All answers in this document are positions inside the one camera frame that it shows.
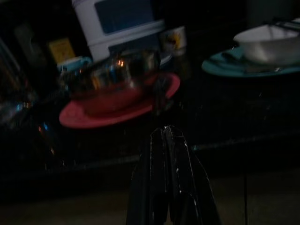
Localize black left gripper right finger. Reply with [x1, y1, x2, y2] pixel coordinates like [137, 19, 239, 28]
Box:
[165, 127, 222, 225]

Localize metal spoon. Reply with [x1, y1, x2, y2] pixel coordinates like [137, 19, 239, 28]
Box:
[221, 52, 283, 73]

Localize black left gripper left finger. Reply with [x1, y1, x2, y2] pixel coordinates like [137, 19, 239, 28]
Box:
[126, 127, 169, 225]

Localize yellow labelled box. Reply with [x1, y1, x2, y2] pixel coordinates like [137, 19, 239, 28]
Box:
[48, 39, 76, 64]

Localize white printed mug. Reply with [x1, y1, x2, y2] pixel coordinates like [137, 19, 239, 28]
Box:
[160, 25, 188, 57]

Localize teal mug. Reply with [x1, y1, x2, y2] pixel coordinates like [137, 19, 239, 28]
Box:
[57, 56, 93, 74]

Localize stainless steel bowl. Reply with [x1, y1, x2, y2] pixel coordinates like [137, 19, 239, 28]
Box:
[67, 50, 163, 94]

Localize pink plate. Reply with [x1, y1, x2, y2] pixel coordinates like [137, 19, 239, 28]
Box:
[59, 72, 181, 129]

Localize white stacked food container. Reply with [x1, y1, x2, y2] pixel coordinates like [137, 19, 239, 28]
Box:
[71, 0, 167, 62]

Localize white bowl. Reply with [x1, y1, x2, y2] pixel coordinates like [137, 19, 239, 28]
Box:
[233, 24, 300, 65]

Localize teal plate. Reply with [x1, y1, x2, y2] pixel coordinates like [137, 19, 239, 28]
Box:
[201, 45, 300, 77]

